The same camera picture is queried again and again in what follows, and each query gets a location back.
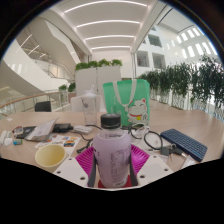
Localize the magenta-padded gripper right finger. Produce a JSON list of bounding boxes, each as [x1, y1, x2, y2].
[[129, 143, 174, 188]]

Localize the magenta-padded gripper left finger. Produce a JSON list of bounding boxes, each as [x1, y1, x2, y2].
[[53, 144, 98, 188]]

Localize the purple drink bottle black cap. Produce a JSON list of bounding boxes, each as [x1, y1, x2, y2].
[[92, 113, 132, 189]]

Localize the pale yellow mug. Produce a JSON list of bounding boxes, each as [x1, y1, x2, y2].
[[34, 143, 68, 169]]

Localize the bunch of keys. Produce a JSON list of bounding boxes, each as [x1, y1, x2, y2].
[[159, 143, 184, 158]]

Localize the colourful sticker sheet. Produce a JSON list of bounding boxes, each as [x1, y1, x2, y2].
[[34, 134, 82, 155]]

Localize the dark blue keyboard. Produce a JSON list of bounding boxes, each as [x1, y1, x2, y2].
[[160, 128, 208, 163]]

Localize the white charger block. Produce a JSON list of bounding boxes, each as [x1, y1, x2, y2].
[[73, 125, 93, 135]]

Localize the black power brick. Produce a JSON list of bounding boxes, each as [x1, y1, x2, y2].
[[53, 123, 74, 133]]

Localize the black tablet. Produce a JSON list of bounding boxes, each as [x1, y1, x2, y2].
[[15, 125, 37, 140]]

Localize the clear plastic tumbler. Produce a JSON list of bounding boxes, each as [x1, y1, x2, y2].
[[79, 89, 98, 126]]

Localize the white chair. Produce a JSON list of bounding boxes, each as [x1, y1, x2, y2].
[[69, 95, 107, 113]]

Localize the small red black case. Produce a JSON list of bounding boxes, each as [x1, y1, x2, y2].
[[12, 125, 24, 134]]

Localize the white computer mouse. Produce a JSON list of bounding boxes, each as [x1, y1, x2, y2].
[[3, 137, 14, 147]]

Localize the black office chair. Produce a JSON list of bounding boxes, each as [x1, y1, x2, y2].
[[34, 100, 53, 113]]

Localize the white power adapter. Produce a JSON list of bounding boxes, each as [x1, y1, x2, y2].
[[0, 130, 8, 146]]

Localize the green tote bag cat print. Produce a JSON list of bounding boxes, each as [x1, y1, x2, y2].
[[102, 78, 151, 128]]

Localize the small potted green plants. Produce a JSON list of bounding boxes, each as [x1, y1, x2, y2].
[[58, 82, 77, 103]]

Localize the row of leafy green trees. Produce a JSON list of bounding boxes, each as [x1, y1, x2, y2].
[[138, 54, 224, 118]]

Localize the tall white cabinet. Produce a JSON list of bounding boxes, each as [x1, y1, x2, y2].
[[74, 65, 123, 101]]

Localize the green shrubs in planter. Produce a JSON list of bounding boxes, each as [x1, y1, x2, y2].
[[74, 58, 124, 72]]

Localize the ceiling light strips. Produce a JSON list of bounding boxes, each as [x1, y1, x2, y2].
[[63, 0, 148, 51]]

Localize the tangled black cables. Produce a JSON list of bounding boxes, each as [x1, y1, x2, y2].
[[76, 122, 164, 154]]

